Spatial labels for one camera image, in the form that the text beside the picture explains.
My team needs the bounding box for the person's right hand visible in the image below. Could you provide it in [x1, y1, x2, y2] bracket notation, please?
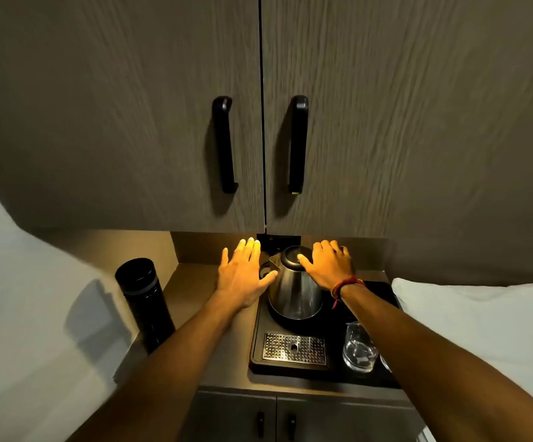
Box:
[297, 240, 357, 291]

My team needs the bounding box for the person's left hand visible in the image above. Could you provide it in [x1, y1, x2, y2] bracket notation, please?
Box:
[215, 238, 279, 311]

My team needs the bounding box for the person's right forearm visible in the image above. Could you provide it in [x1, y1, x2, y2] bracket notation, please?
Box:
[339, 283, 533, 442]

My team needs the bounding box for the person's left forearm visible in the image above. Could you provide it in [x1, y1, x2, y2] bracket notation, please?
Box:
[66, 292, 250, 442]

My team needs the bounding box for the stainless steel electric kettle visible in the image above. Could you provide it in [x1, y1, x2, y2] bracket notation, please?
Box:
[266, 246, 325, 320]

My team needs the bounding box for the black serving tray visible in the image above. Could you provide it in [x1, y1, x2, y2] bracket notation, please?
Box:
[249, 280, 403, 390]

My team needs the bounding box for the perforated metal drip grate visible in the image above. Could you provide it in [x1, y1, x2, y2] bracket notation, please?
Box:
[262, 333, 328, 367]

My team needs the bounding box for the black thermos bottle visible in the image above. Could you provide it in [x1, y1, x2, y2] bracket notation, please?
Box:
[115, 258, 176, 354]

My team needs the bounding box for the clear drinking glass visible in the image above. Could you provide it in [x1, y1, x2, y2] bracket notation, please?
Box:
[342, 321, 380, 374]

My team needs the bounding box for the grey low cupboard door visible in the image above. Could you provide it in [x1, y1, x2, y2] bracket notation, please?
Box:
[179, 390, 278, 442]
[276, 397, 426, 442]

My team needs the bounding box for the grey wooden cabinet door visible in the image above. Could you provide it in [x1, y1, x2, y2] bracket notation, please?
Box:
[0, 0, 266, 234]
[260, 0, 533, 288]

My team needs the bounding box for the white pillow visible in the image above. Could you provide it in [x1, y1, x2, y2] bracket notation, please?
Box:
[391, 278, 533, 423]

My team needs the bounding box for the red thread bracelet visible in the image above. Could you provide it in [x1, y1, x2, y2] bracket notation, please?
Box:
[330, 276, 367, 310]

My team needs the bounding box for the black cabinet door handle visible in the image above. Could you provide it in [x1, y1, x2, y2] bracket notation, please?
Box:
[212, 96, 239, 195]
[288, 95, 309, 195]

